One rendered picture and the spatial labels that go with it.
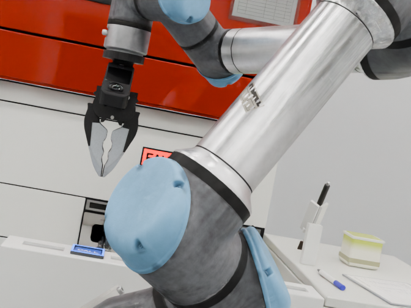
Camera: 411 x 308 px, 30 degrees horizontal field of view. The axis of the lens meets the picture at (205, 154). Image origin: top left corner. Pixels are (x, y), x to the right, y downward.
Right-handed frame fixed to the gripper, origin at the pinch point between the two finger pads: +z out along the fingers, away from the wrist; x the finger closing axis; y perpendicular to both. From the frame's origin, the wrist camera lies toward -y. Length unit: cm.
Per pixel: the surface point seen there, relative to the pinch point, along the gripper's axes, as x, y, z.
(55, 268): 4.5, -4.0, 17.0
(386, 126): -118, 207, -22
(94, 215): 1, 57, 17
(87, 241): 2, 57, 23
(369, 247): -59, 30, 9
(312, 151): -87, 207, -5
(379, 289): -55, 8, 14
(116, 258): -5.1, 2.3, 14.9
